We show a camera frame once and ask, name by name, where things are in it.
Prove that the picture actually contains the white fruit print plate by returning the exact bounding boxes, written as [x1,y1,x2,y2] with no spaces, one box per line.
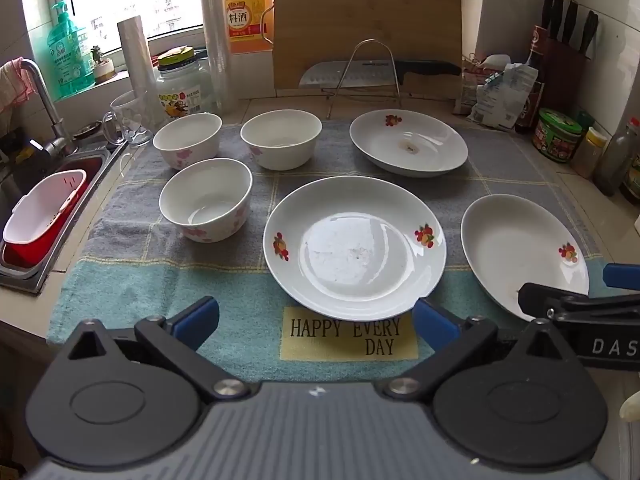
[460,194,590,322]

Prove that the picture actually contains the metal wire rack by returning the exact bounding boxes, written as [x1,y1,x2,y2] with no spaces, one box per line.
[320,39,405,111]

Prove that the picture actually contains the clear glass mug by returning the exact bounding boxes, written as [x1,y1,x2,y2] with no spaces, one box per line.
[102,89,156,148]

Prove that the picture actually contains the grey bottle red cap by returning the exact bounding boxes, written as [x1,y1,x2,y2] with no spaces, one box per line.
[594,116,640,197]

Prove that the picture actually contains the glass jar green lid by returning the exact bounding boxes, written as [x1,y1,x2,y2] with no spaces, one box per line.
[155,46,215,121]

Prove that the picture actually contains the green dish soap bottle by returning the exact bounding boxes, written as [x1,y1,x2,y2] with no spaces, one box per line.
[47,0,96,102]

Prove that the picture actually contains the white plate with stain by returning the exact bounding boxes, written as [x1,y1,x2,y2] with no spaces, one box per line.
[349,108,469,178]

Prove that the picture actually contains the white bowl pink flowers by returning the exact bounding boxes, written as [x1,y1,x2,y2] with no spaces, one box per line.
[159,158,254,244]
[152,112,223,171]
[240,110,323,171]

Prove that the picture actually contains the red plastic basin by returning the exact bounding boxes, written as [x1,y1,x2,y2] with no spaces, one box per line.
[2,156,103,267]

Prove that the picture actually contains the metal sink strainer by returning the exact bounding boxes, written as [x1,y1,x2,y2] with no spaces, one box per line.
[74,121,106,142]

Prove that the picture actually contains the white blue plastic bag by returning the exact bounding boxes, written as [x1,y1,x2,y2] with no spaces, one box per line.
[467,62,540,131]

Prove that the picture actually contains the orange white plastic bag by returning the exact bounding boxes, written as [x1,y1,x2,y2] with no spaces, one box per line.
[460,52,511,113]

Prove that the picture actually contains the steel sink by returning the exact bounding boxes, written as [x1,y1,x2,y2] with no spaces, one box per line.
[0,125,128,295]

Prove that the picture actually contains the yellow lid small jar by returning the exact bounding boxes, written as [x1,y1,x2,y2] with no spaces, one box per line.
[571,127,607,179]

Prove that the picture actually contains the dark sauce bottle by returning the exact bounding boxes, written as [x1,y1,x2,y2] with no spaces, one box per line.
[515,25,548,135]

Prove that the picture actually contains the orange liquid plastic jug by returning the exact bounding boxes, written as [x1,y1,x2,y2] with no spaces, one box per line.
[222,0,276,53]

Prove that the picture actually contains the white plate two fruit prints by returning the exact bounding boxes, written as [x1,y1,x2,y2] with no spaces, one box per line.
[263,176,447,322]

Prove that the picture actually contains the white strainer basket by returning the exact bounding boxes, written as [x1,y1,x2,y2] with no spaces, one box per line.
[2,169,88,247]

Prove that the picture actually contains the grey teal checked towel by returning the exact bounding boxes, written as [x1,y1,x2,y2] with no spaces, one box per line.
[47,117,608,386]

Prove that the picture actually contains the tall clear cling film roll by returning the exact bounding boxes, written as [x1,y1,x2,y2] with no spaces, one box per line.
[197,0,238,116]

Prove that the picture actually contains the small potted plant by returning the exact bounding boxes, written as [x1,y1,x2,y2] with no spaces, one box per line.
[90,45,118,85]

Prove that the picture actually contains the green lid sauce jar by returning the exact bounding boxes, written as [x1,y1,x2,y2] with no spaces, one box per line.
[531,108,584,163]

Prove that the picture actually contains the wooden cutting board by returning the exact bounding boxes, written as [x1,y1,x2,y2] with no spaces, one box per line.
[260,0,463,101]

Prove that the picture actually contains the pink cloth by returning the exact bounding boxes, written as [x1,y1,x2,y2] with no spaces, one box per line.
[0,57,33,111]

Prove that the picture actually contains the short plastic bag roll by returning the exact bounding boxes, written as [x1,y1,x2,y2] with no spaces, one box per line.
[117,16,161,126]

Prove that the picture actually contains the person's right hand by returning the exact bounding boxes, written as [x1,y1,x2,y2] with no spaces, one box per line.
[620,394,640,426]

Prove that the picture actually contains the dark knife block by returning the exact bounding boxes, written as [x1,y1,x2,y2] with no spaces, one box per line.
[542,35,591,111]

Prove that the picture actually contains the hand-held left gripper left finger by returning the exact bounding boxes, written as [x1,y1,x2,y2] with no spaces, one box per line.
[50,296,251,403]

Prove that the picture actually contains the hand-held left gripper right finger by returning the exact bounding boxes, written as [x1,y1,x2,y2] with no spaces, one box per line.
[378,297,576,403]

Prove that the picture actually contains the metal faucet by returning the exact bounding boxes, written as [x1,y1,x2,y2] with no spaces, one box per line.
[17,59,78,161]

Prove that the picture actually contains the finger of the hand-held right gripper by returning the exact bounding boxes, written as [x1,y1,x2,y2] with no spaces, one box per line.
[602,262,640,291]
[518,282,601,322]

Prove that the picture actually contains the black handle kitchen knife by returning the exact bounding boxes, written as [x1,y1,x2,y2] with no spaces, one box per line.
[299,59,462,88]

